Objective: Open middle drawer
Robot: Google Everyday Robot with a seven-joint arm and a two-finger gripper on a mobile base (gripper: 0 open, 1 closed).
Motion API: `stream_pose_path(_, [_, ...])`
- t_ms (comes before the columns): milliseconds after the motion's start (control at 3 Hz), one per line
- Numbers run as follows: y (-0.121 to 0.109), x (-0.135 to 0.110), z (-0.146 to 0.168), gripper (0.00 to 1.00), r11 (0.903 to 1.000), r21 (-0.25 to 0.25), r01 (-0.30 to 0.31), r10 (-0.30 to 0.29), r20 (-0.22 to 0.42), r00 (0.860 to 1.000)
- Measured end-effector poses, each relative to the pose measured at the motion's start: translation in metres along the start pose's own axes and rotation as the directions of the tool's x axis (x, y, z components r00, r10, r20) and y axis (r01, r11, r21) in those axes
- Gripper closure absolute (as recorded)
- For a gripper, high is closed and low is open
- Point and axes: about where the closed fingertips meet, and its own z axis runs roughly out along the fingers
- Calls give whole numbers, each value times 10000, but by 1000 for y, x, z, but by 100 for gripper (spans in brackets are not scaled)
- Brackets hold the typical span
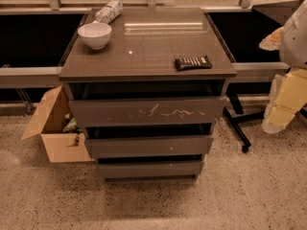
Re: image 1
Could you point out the grey top drawer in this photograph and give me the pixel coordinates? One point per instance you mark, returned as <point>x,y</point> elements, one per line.
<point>147,112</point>

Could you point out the white plastic snack bag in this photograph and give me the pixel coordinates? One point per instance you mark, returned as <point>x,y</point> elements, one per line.
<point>109,12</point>

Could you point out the open cardboard box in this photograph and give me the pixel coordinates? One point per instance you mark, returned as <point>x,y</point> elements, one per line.
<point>48,121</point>

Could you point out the dark chocolate bar wrapper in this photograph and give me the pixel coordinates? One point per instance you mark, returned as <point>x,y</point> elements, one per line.
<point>192,63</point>

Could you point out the grey bottom drawer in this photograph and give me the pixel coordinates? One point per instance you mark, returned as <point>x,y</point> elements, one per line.
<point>150,170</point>

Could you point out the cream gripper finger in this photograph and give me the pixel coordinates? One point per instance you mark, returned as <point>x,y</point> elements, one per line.
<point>287,96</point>
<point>272,41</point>

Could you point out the white ceramic bowl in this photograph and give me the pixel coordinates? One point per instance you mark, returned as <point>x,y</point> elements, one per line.
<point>95,35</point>

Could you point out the grey drawer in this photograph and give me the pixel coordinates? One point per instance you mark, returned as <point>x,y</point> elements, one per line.
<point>147,112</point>
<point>150,170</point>
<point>153,146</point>

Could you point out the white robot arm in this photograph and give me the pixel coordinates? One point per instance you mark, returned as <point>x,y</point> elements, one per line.
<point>293,45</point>

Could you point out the grey drawer cabinet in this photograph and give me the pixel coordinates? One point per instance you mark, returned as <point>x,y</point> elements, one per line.
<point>139,63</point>

